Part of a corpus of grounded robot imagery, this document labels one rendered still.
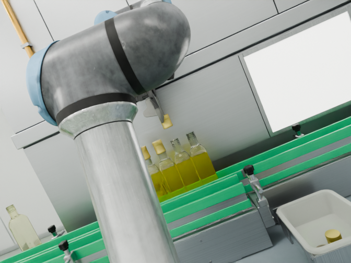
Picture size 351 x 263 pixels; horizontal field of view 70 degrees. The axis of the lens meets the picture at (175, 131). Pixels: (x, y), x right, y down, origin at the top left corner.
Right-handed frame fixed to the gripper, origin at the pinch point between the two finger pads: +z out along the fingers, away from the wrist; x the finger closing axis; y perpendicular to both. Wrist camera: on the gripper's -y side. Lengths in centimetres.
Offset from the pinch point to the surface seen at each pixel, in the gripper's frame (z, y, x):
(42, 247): 27, 64, -2
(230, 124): 13.3, -21.1, -12.2
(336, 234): 41, -30, 27
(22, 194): 40, 306, -305
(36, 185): 36, 276, -306
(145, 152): 8.2, 10.4, 1.7
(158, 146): 8.0, 5.3, 2.1
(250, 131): 19.1, -27.2, -12.3
